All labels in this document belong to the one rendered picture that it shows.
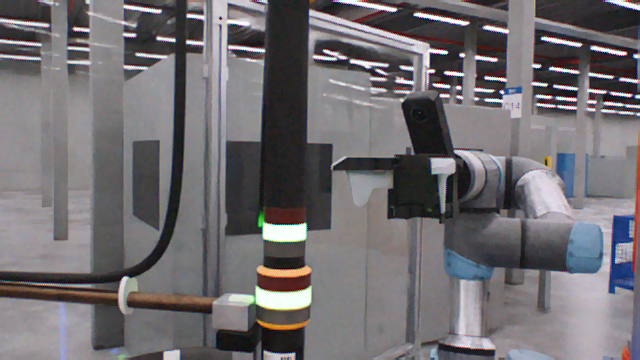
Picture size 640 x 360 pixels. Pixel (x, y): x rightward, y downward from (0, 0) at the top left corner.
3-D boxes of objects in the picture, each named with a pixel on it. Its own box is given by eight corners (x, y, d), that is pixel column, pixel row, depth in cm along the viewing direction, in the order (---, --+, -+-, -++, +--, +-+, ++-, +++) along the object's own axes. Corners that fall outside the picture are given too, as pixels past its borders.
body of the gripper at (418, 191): (441, 225, 61) (474, 215, 70) (444, 150, 60) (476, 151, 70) (382, 219, 65) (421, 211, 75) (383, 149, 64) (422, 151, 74)
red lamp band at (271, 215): (258, 223, 41) (259, 207, 41) (269, 218, 44) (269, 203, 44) (301, 225, 40) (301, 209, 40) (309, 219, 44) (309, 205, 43)
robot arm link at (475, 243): (519, 286, 75) (522, 210, 75) (439, 279, 79) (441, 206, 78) (516, 275, 83) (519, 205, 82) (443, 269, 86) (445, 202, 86)
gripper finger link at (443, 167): (460, 219, 52) (448, 209, 61) (462, 159, 52) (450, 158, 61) (428, 218, 52) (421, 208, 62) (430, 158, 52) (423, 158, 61)
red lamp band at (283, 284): (249, 290, 41) (250, 274, 41) (264, 277, 45) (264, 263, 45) (305, 293, 40) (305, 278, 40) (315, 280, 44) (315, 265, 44)
